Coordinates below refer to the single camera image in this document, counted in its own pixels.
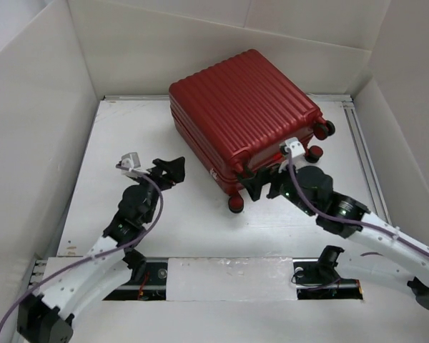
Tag white foam cover panel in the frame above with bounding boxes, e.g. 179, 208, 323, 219
166, 257, 297, 302

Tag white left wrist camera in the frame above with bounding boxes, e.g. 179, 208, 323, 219
115, 152, 141, 176

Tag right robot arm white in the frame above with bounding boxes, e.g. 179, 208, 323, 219
237, 164, 429, 310

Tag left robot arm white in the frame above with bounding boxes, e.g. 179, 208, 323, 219
16, 153, 185, 342

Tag red hard-shell suitcase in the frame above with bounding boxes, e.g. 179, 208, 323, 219
169, 49, 335, 214

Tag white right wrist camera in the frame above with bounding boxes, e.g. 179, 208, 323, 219
280, 137, 305, 159

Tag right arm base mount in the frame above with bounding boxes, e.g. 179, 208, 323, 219
290, 245, 363, 300

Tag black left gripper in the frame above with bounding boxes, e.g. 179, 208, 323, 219
132, 157, 184, 223

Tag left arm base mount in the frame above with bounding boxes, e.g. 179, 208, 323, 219
104, 258, 169, 302

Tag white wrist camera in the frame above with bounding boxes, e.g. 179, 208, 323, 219
115, 152, 141, 176
280, 137, 305, 159

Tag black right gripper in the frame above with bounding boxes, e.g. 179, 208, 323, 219
241, 155, 316, 217

